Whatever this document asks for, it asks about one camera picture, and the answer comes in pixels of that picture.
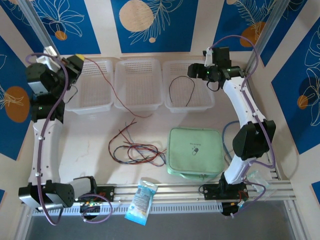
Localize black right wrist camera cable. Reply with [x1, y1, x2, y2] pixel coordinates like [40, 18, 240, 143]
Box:
[206, 79, 223, 93]

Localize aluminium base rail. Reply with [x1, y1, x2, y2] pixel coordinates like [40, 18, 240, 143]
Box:
[20, 180, 298, 208]

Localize blue white snack packet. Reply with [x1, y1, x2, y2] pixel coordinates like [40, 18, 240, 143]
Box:
[124, 176, 159, 227]

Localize thin black cable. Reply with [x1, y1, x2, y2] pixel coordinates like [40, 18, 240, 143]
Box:
[122, 142, 162, 164]
[168, 76, 196, 108]

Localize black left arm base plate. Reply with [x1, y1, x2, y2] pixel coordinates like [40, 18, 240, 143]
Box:
[94, 184, 116, 203]

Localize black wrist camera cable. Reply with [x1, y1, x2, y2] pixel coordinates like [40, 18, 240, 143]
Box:
[206, 79, 223, 93]
[62, 84, 79, 104]

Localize mint green zip pouch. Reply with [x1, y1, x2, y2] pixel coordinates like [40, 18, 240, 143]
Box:
[166, 127, 225, 182]

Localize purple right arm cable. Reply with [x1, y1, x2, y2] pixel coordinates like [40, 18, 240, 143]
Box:
[211, 34, 276, 218]

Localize white slotted cable duct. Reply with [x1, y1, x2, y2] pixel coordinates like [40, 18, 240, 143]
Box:
[31, 202, 223, 217]

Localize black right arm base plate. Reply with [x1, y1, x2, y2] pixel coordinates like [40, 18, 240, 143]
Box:
[201, 183, 249, 201]

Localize blue tube stethoscope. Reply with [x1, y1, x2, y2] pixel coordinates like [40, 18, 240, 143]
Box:
[221, 120, 241, 163]

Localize black left wrist camera cable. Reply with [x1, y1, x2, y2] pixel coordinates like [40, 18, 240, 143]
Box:
[62, 84, 79, 104]

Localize clear plastic zip bag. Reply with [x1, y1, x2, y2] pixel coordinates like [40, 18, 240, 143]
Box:
[245, 169, 278, 201]

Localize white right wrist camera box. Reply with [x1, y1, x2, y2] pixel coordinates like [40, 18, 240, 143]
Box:
[202, 48, 214, 67]

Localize white perforated plastic basket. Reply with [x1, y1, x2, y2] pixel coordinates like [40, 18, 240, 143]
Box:
[113, 58, 163, 113]
[63, 57, 115, 116]
[161, 59, 216, 114]

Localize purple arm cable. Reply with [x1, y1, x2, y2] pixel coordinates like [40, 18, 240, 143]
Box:
[25, 52, 114, 226]
[211, 34, 276, 218]

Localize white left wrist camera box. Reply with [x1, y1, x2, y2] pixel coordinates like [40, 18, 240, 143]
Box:
[36, 46, 62, 72]

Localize aluminium corner post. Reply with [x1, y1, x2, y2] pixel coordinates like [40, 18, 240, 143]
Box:
[244, 0, 290, 75]
[17, 0, 60, 60]

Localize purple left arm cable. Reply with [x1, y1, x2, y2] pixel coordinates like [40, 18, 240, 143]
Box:
[25, 52, 114, 226]

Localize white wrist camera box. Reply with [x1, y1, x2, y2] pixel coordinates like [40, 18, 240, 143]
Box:
[36, 46, 62, 72]
[202, 48, 214, 67]

